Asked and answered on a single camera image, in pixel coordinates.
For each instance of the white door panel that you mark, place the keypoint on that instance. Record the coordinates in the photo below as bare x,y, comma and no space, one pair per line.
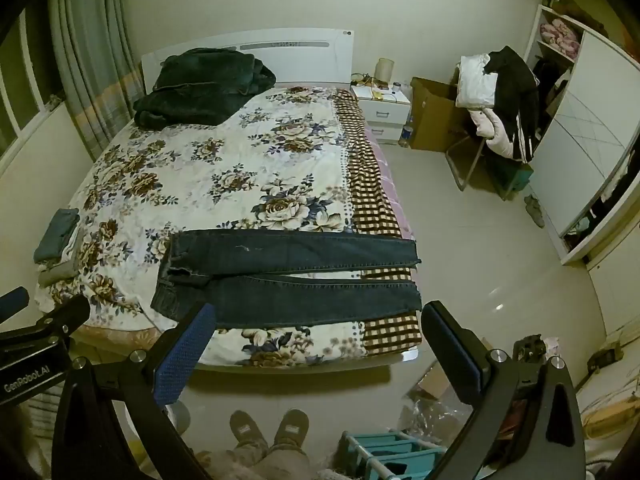
300,45

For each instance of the dark green fleece blanket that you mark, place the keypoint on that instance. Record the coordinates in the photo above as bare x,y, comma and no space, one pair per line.
200,85

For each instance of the person's right shoe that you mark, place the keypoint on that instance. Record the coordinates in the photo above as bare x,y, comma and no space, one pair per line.
292,427

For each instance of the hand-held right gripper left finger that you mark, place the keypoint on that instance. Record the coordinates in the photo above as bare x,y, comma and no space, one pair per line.
185,355

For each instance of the person's shoe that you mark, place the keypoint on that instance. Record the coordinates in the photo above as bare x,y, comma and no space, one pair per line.
292,427
247,427

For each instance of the person's legs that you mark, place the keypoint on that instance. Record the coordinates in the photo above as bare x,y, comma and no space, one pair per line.
260,465

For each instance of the person's left shoe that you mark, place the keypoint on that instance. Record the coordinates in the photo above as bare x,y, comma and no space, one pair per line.
247,427

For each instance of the pair of slippers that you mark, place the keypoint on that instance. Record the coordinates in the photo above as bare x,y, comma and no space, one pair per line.
535,210

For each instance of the metal folding chair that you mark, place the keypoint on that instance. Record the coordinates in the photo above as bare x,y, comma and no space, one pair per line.
467,160

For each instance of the pink sheet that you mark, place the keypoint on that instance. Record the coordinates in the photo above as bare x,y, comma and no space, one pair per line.
387,170

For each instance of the folded grey-blue garment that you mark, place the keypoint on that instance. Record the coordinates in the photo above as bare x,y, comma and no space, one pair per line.
57,235

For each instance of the window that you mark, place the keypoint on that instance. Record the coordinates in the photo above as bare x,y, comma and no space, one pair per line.
20,85

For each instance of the dark blue jeans pants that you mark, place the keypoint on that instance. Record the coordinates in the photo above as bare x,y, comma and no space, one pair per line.
300,255

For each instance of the brown checked blanket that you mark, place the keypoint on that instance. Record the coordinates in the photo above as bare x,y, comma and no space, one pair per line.
370,190

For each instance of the pink floral bedding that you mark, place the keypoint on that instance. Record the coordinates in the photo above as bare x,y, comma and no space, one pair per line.
562,35

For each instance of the floral bedsheet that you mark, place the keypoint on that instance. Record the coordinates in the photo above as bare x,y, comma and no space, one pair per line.
225,160

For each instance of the cream cylinder lamp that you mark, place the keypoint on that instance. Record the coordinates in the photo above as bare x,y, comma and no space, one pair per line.
384,69

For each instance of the grey striped curtain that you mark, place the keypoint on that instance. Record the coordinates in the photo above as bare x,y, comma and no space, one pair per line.
90,60

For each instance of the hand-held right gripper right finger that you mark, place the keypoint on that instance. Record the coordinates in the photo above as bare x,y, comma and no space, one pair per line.
457,355

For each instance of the cardboard box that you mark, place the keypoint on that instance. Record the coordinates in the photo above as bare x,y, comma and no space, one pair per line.
432,115

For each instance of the white garment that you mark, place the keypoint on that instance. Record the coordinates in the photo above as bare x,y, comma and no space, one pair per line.
475,85

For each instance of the white nightstand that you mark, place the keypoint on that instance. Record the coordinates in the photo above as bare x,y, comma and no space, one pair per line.
382,110

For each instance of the folded grey garment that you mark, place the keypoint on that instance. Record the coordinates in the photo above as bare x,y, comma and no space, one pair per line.
55,274

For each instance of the hanging dark clothes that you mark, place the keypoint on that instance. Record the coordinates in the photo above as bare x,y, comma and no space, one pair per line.
550,80

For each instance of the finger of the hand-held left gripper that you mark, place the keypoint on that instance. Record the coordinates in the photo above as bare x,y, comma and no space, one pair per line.
12,302
70,312

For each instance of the teal storage rack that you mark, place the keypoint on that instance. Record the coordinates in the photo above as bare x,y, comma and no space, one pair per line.
395,455

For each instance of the black jacket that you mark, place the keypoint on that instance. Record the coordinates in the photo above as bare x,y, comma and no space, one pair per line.
517,95

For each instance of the clear plastic bag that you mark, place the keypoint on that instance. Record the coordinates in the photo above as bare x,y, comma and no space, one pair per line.
435,400

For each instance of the white wardrobe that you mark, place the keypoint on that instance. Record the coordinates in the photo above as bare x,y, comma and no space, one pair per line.
585,135

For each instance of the plastic water bottle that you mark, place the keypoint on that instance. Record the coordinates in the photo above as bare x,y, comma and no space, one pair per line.
406,132

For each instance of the black gadget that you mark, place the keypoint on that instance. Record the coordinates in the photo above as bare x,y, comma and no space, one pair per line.
530,347

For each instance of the pink garment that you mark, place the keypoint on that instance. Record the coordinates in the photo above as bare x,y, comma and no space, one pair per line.
495,132

